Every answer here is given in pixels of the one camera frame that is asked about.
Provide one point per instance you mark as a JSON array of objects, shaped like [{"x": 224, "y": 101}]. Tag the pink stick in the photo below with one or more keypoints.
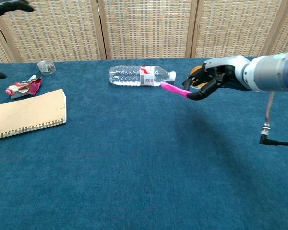
[{"x": 175, "y": 89}]

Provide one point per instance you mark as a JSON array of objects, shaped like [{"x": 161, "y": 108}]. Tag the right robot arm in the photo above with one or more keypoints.
[{"x": 273, "y": 72}]

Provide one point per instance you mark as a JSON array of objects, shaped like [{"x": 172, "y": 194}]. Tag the orange dome jelly cup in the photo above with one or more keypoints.
[{"x": 196, "y": 70}]

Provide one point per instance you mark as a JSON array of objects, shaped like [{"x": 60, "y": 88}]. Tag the crumpled red snack pouch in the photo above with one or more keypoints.
[{"x": 26, "y": 87}]

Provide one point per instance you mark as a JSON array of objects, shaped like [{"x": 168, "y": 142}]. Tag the kraft cover spiral notebook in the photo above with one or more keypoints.
[{"x": 26, "y": 112}]

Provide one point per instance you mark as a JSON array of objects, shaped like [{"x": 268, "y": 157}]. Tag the small clear plastic cup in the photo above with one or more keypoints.
[{"x": 46, "y": 68}]

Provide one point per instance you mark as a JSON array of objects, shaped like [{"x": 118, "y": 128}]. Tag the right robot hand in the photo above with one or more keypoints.
[{"x": 225, "y": 64}]

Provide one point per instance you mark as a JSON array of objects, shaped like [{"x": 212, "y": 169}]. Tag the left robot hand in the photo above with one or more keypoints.
[{"x": 7, "y": 6}]

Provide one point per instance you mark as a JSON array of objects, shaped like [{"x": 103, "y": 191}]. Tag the clear plastic water bottle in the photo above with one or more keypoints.
[{"x": 129, "y": 75}]

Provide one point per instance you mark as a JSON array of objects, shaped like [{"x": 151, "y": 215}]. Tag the blue plush table cloth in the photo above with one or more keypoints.
[{"x": 110, "y": 167}]

